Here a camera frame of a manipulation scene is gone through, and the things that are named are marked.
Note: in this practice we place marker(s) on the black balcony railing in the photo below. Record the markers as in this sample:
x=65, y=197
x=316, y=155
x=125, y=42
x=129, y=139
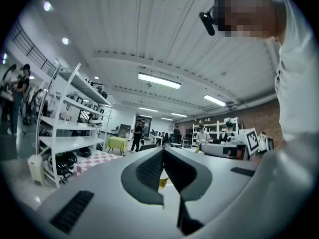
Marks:
x=32, y=48

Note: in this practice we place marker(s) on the white storage shelf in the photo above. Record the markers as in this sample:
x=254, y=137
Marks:
x=216, y=127

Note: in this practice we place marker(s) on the pink white checkered mat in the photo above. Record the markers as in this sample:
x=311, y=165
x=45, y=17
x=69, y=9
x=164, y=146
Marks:
x=94, y=160

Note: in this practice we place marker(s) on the black office chair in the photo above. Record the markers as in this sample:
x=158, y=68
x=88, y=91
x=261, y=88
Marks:
x=147, y=147

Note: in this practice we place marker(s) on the white metal shelf rack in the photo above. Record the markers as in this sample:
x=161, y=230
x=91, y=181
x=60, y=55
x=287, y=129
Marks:
x=74, y=123

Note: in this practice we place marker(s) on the round ceiling lamp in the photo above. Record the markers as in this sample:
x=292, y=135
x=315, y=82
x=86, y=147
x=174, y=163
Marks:
x=47, y=6
x=65, y=40

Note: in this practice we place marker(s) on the black helmet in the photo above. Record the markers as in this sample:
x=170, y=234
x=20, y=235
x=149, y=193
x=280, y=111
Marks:
x=85, y=152
x=63, y=162

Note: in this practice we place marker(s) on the green cloth table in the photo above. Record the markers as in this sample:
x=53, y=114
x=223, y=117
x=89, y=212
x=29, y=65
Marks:
x=116, y=143

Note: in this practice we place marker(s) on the white plastic canister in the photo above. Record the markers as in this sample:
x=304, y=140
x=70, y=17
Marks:
x=36, y=169

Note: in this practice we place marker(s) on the person's right forearm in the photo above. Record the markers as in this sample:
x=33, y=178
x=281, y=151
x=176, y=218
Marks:
x=255, y=158

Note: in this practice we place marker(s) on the black double door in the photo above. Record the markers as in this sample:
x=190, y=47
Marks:
x=144, y=126

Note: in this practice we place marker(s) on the white long desk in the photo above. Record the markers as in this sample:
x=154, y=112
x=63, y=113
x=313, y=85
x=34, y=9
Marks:
x=156, y=138

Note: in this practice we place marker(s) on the ceiling sensor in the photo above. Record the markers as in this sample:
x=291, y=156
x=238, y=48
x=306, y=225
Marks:
x=148, y=84

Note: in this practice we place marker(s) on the black head-worn camera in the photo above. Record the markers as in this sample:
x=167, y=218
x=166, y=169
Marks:
x=208, y=22

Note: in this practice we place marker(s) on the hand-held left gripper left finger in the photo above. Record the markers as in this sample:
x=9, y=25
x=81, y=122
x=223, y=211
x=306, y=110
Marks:
x=139, y=180

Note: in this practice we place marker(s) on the long ceiling light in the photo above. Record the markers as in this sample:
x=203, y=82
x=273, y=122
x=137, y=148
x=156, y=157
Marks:
x=159, y=80
x=148, y=109
x=214, y=100

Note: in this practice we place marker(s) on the person's head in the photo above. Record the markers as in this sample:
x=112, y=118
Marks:
x=249, y=14

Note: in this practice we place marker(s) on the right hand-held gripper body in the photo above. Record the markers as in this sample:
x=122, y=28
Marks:
x=216, y=149

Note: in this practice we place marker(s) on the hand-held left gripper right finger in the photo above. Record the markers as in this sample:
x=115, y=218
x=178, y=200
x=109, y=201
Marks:
x=189, y=180

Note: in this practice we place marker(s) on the person's white shirt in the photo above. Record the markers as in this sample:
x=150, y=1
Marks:
x=299, y=83

